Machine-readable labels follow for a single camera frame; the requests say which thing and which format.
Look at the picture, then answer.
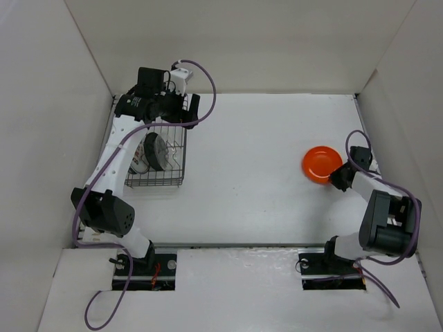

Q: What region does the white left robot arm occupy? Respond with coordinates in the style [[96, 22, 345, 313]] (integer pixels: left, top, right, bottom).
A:
[[71, 64, 200, 275]]

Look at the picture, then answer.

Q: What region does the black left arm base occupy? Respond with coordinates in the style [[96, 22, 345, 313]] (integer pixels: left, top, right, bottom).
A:
[[109, 244, 177, 291]]

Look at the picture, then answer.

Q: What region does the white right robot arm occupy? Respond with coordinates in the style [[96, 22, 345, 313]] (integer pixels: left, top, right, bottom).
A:
[[320, 146, 422, 273]]

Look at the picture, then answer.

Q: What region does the orange plate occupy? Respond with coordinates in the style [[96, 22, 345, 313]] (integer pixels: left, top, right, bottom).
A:
[[302, 146, 343, 185]]

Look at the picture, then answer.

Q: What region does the dark wire dish rack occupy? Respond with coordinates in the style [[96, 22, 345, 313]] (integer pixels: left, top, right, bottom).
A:
[[118, 92, 190, 187]]

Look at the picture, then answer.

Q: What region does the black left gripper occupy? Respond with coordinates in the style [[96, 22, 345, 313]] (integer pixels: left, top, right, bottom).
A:
[[155, 82, 199, 129]]

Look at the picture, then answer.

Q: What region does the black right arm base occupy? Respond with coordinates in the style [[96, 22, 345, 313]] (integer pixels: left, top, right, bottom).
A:
[[296, 239, 366, 291]]

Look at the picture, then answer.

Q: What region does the black plate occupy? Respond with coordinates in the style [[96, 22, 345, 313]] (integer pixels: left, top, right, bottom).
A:
[[143, 132, 169, 172]]

